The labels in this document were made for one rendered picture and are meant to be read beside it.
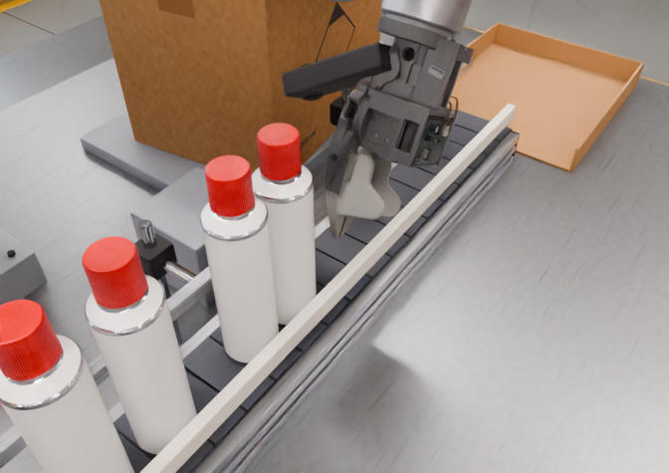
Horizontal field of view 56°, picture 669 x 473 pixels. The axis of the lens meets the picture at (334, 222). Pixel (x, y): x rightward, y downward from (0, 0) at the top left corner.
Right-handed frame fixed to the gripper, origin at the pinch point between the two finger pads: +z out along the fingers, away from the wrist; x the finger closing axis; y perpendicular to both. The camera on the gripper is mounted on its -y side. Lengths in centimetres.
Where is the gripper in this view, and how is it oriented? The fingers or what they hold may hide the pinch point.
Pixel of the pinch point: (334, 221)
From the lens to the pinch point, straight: 63.2
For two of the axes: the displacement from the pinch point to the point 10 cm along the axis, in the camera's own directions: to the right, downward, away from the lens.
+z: -2.9, 9.2, 2.8
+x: 5.1, -0.9, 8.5
